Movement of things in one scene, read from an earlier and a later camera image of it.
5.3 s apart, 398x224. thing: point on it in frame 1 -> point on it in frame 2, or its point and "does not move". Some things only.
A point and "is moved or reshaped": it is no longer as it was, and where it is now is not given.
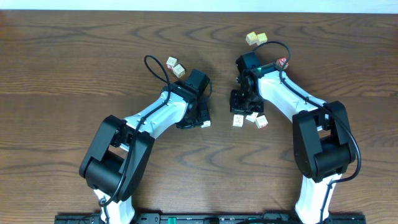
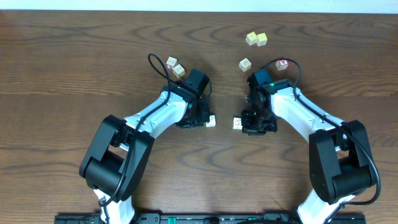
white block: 206,124 is moved or reshaped
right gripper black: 236,106 -> 248,127
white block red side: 171,62 does not move
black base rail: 209,218 does not move
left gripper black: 203,113 does not move
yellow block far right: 262,38 does not move
